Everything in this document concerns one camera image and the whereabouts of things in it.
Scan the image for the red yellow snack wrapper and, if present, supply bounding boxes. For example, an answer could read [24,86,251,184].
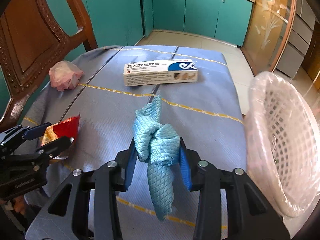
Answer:
[40,114,81,160]

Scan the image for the light blue cloth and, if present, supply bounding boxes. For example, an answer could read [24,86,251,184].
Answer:
[133,95,180,220]

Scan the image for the pink plastic bag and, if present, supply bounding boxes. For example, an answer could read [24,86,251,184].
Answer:
[49,61,84,92]

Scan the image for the white blue medicine box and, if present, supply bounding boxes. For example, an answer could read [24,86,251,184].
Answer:
[123,59,198,87]

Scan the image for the teal kitchen cabinets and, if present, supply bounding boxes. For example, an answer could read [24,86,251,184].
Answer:
[44,0,254,63]

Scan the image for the blue grey tablecloth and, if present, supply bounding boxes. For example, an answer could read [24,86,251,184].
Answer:
[22,46,246,239]

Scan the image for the brown wooden chair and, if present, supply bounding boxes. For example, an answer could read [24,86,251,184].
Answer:
[1,0,98,131]

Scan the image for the white basket with pink liner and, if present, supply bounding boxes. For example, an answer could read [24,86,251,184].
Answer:
[244,72,319,218]

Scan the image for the grey refrigerator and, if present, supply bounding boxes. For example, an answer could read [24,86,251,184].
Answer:
[276,0,316,78]

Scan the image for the glass sliding door wood frame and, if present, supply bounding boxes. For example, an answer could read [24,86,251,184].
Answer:
[241,0,297,75]

